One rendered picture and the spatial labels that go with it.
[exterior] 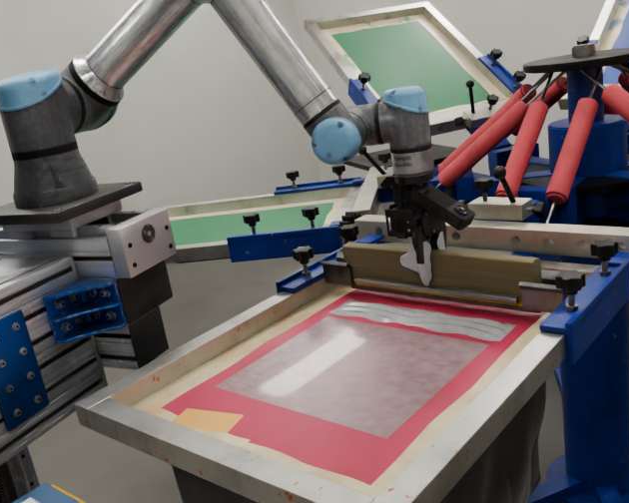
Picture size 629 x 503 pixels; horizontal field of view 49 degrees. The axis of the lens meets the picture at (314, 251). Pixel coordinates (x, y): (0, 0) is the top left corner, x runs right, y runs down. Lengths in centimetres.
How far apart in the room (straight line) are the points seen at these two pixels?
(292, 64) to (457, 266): 47
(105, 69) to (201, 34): 459
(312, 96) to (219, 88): 492
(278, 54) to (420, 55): 181
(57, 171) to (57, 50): 390
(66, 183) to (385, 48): 185
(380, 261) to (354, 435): 49
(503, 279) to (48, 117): 85
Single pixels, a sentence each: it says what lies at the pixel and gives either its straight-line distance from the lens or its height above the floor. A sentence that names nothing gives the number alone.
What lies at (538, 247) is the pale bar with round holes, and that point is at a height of 101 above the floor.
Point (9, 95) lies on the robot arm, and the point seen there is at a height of 146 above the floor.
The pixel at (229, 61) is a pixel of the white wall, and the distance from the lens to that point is 614.
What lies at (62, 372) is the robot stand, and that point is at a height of 98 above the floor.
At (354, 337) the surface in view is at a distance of 123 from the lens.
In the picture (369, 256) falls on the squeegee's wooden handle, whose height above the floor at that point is 104.
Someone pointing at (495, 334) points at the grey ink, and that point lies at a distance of 118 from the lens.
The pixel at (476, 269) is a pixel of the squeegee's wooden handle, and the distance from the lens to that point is 125.
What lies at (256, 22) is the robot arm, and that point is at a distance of 113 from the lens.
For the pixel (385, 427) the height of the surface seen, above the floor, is 96.
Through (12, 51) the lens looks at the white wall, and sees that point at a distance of 503.
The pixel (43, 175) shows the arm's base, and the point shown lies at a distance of 131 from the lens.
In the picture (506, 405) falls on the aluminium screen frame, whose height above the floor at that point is 98.
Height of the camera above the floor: 146
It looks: 17 degrees down
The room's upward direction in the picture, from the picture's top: 9 degrees counter-clockwise
